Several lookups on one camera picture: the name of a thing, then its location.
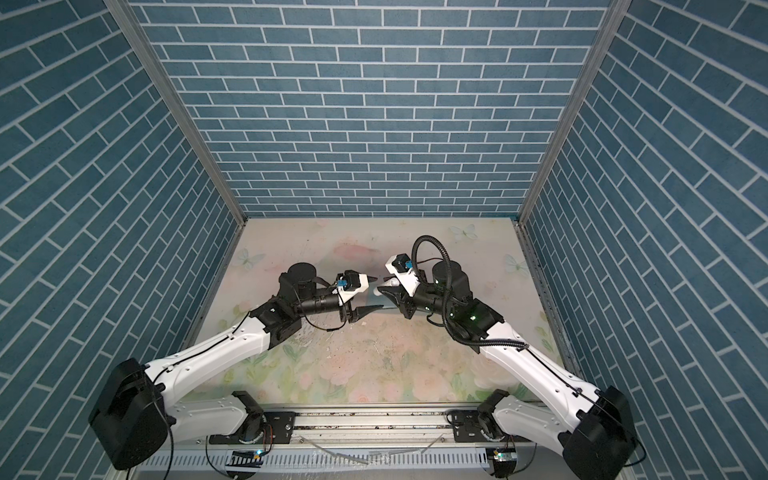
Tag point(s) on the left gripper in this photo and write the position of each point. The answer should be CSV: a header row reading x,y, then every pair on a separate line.
x,y
357,313

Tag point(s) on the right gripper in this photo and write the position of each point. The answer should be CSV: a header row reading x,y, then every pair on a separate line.
x,y
403,300

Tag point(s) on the teal envelope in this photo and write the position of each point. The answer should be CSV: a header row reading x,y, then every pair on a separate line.
x,y
378,299

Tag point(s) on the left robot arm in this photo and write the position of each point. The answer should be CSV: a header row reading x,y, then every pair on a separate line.
x,y
132,416

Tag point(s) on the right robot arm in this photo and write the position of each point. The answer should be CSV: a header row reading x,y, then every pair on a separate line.
x,y
591,428

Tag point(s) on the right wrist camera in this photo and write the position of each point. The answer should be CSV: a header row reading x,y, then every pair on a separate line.
x,y
402,266

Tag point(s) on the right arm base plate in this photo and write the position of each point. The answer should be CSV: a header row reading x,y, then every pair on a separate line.
x,y
472,426

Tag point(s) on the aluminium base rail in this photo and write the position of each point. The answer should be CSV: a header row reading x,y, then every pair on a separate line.
x,y
194,421

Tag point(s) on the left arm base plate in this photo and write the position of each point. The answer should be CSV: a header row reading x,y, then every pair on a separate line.
x,y
271,428

